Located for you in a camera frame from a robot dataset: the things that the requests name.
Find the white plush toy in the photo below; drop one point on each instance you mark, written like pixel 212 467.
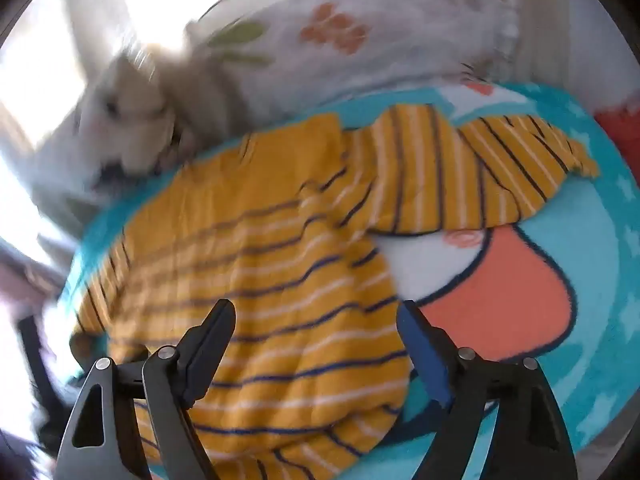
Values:
pixel 135 125

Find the yellow striped shirt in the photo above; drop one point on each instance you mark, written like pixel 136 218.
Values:
pixel 280 270

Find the red cloth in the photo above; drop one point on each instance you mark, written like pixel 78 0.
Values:
pixel 622 127

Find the white floral bedsheet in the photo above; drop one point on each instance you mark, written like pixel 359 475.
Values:
pixel 400 60

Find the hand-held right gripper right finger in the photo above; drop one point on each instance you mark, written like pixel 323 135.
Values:
pixel 420 340

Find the teal printed blanket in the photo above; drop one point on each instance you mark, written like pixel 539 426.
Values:
pixel 575 240

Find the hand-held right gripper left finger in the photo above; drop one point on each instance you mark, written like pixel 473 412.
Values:
pixel 219 322

